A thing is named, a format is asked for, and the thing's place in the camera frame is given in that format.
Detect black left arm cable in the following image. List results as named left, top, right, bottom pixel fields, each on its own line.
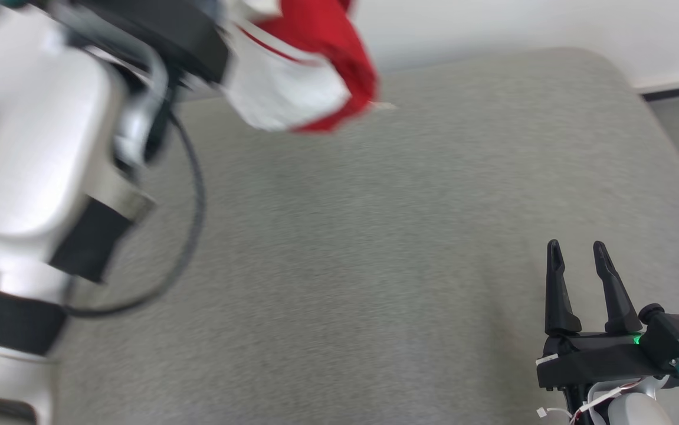
left=63, top=111, right=208, bottom=319

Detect thin white right arm wires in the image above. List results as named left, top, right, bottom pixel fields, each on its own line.
left=536, top=381, right=641, bottom=425

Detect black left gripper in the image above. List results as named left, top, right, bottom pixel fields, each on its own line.
left=74, top=0, right=231, bottom=84

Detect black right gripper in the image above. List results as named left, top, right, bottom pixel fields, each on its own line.
left=536, top=239, right=669, bottom=391

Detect red Bulls 23 jersey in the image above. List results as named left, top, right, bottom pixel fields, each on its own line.
left=220, top=0, right=382, bottom=134

